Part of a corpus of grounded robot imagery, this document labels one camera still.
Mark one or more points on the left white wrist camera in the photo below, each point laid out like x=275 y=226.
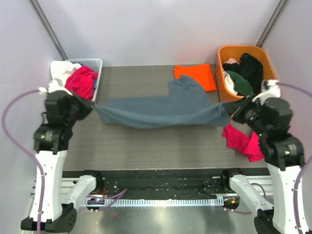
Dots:
x=53 y=87

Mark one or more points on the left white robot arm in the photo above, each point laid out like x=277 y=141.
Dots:
x=51 y=212

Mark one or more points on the grey-blue t shirt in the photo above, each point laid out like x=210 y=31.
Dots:
x=186 y=104

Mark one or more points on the white cloth in basket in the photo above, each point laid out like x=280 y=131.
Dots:
x=62 y=70

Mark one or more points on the black garment in tub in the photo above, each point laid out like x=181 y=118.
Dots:
x=251 y=69

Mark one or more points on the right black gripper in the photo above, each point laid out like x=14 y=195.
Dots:
x=240 y=110

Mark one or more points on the white slotted cable duct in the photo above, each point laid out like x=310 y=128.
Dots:
x=154 y=203

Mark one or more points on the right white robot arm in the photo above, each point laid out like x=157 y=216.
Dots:
x=284 y=155

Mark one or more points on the pink shirt on table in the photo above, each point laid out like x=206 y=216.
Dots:
x=246 y=145

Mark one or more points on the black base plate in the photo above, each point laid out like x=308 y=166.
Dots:
x=181 y=184

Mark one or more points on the white perforated basket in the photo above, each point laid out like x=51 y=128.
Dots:
x=96 y=65

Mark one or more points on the orange t shirt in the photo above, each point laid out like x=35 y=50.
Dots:
x=203 y=74

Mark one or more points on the dark green garment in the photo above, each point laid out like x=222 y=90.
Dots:
x=241 y=85

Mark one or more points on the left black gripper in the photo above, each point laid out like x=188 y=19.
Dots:
x=81 y=106

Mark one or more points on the pink shirt in basket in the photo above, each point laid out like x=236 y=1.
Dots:
x=82 y=82

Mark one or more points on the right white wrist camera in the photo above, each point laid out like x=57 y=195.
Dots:
x=269 y=89

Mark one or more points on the white garment in tub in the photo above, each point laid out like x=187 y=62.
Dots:
x=231 y=65

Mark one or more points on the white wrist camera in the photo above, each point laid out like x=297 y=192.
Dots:
x=53 y=87
x=269 y=89

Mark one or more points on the orange plastic tub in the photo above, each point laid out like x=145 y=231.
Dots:
x=235 y=51

